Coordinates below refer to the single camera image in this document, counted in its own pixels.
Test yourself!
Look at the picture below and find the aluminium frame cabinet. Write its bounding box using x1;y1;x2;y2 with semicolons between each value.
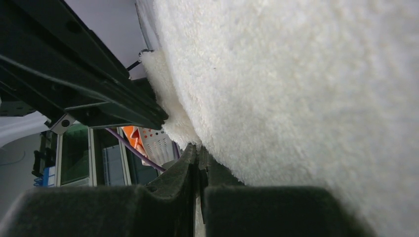
32;124;160;187

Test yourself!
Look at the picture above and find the white cream towel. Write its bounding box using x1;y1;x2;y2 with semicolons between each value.
137;0;419;237

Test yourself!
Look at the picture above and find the orange object below table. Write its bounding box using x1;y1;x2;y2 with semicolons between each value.
122;126;147;157

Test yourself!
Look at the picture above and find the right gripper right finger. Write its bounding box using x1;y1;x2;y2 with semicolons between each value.
198;148;372;237

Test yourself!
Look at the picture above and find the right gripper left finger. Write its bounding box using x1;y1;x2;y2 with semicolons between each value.
0;145;197;237

